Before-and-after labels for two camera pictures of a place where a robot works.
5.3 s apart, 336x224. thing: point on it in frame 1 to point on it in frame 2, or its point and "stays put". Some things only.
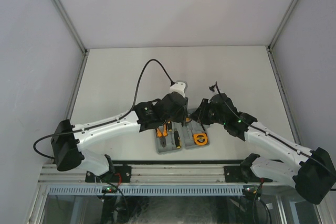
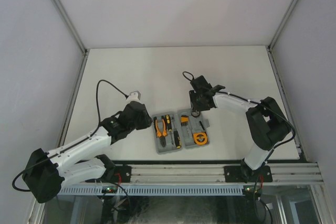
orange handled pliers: x=163 y=136 stays put
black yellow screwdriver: x=177 y=139 stays put
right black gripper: x=200 y=114 to x=195 y=106
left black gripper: x=181 y=118 to x=147 y=120
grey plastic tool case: x=187 y=133 stays put
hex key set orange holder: x=187 y=120 stays put
